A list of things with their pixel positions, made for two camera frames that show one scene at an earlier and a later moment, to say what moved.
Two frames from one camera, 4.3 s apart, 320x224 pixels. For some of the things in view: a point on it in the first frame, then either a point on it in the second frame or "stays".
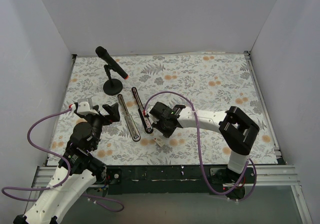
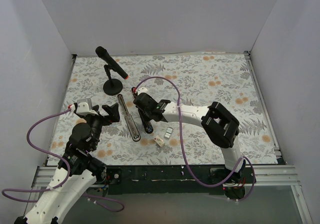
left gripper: x=105 y=115 stays
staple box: x=159 y=141 stays
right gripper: x=155 y=117 to x=143 y=108
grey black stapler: x=130 y=124 stays
